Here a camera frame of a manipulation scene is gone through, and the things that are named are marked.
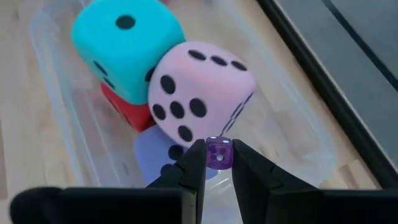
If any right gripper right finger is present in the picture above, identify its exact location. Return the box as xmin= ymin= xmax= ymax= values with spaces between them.
xmin=231 ymin=139 xmax=398 ymax=224

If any black table edge rail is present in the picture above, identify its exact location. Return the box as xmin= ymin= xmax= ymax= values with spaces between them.
xmin=256 ymin=0 xmax=398 ymax=189

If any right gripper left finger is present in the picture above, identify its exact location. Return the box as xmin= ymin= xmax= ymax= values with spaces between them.
xmin=9 ymin=139 xmax=208 ymax=224

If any lavender foam die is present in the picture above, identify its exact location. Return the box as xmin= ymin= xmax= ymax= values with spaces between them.
xmin=133 ymin=124 xmax=218 ymax=187

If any teal foam die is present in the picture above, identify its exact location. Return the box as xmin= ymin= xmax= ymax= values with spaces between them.
xmin=71 ymin=0 xmax=187 ymax=105

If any pink foam die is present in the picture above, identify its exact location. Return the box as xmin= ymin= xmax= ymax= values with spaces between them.
xmin=147 ymin=41 xmax=257 ymax=149

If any clear plastic bin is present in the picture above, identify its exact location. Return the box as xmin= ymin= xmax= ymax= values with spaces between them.
xmin=29 ymin=0 xmax=338 ymax=224

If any red foam die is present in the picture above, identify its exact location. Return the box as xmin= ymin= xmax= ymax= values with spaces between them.
xmin=99 ymin=82 xmax=156 ymax=133

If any small purple translucent die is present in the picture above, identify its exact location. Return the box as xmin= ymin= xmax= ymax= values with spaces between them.
xmin=205 ymin=136 xmax=234 ymax=171

